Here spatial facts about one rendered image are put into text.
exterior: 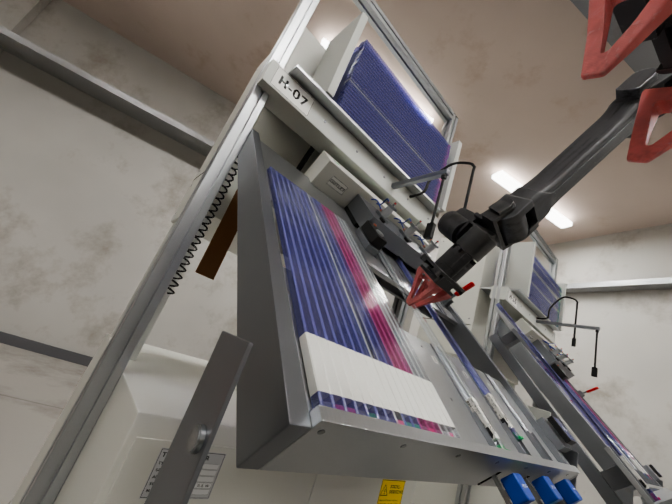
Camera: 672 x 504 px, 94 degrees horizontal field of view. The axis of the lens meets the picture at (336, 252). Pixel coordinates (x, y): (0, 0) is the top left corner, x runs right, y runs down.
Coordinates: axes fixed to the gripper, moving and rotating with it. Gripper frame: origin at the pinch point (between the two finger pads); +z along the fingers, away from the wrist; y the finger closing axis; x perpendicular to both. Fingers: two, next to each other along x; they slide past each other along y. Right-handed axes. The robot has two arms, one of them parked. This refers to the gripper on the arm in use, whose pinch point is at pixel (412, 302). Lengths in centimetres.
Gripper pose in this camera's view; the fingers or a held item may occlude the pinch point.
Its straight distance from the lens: 67.4
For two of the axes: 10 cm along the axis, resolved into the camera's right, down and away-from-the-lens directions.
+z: -6.6, 7.1, 2.3
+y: -6.9, -4.5, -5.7
